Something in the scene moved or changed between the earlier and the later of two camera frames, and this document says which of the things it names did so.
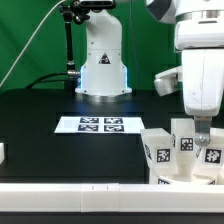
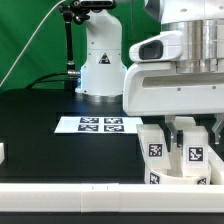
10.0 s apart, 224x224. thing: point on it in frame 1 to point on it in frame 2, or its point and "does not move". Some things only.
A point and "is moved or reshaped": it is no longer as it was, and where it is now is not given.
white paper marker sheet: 98,125 does not move
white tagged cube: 161,152 is moved or reshaped
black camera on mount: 94,5 does not move
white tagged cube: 210,163 to 195,151
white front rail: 111,198 does not move
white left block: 2,153 does not move
